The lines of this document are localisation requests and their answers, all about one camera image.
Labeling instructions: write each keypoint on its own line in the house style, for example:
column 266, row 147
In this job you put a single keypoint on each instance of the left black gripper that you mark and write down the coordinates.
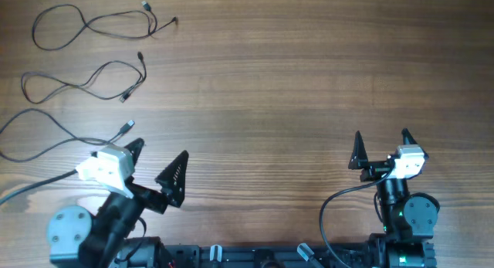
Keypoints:
column 150, row 196

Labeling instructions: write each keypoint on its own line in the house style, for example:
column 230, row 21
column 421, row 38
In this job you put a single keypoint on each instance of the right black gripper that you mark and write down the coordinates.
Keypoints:
column 379, row 170

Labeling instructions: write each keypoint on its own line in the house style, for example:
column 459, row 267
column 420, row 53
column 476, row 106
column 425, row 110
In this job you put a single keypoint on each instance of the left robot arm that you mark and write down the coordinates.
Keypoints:
column 78, row 238

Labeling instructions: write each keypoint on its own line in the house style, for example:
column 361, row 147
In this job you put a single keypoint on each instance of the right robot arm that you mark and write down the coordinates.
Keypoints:
column 408, row 219

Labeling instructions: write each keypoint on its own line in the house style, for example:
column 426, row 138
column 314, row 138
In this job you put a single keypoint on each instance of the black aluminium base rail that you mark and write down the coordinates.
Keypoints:
column 266, row 255

